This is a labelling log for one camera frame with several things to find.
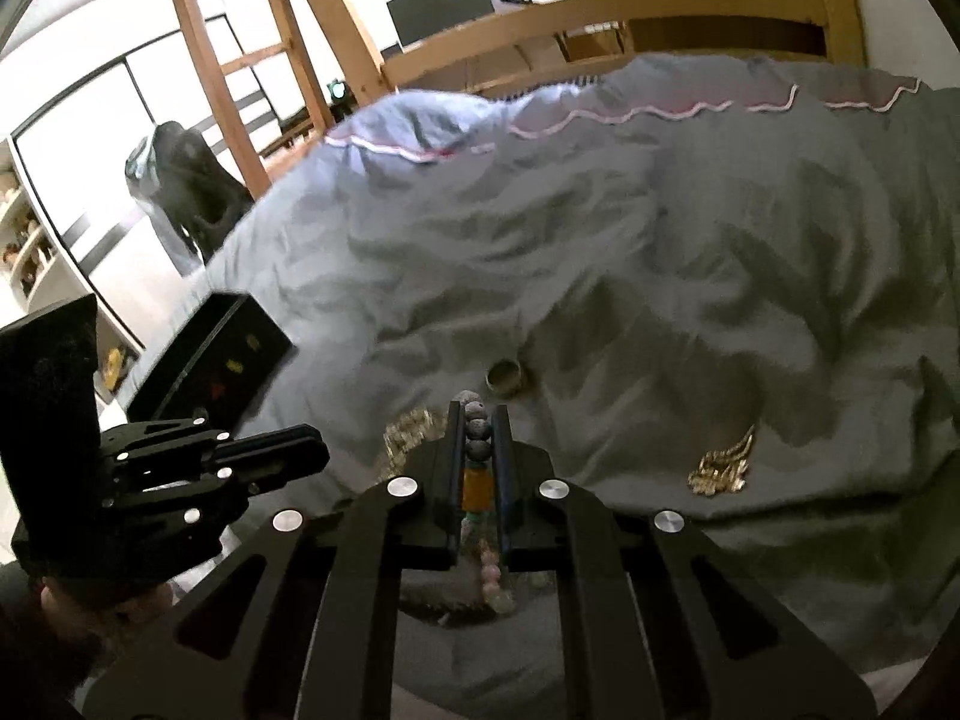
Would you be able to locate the grey duvet with red trim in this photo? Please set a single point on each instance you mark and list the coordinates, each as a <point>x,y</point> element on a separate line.
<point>683,249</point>

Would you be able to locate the black computer monitor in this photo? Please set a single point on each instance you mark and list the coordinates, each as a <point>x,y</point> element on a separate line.
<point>415,20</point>

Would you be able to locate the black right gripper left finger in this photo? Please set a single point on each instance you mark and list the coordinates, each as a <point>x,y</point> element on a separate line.
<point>427,447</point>

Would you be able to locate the white bead bracelet amber bead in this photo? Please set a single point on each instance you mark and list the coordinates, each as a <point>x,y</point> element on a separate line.
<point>475,589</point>

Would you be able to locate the white shelf unit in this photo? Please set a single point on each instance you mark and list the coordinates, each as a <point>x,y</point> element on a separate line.
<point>38,270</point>

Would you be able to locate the black office chair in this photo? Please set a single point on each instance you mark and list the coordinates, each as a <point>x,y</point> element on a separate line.
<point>191,201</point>

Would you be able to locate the wooden bed frame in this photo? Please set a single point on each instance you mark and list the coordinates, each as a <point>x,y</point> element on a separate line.
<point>593,36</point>

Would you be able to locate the black jewelry box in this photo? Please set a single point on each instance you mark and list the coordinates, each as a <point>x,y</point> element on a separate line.
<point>216,366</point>

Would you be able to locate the gold leaf brooch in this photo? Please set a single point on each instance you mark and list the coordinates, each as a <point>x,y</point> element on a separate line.
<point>723,471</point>

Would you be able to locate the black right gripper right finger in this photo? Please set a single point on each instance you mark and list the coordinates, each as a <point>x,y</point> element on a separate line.
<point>527,542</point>

